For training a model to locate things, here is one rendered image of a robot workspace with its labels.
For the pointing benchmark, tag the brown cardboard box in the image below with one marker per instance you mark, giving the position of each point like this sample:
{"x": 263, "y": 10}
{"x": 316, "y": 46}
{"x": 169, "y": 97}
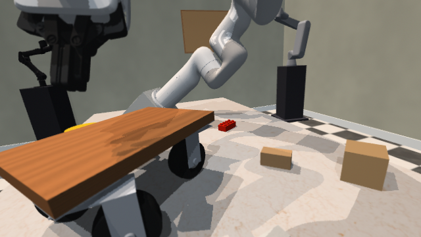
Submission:
{"x": 365, "y": 164}

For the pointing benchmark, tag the red toy building brick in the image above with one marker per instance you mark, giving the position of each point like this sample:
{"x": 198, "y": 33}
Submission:
{"x": 227, "y": 125}

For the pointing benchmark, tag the tan wooden block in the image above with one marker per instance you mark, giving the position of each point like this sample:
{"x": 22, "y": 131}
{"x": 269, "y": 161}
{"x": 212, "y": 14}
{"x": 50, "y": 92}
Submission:
{"x": 274, "y": 157}

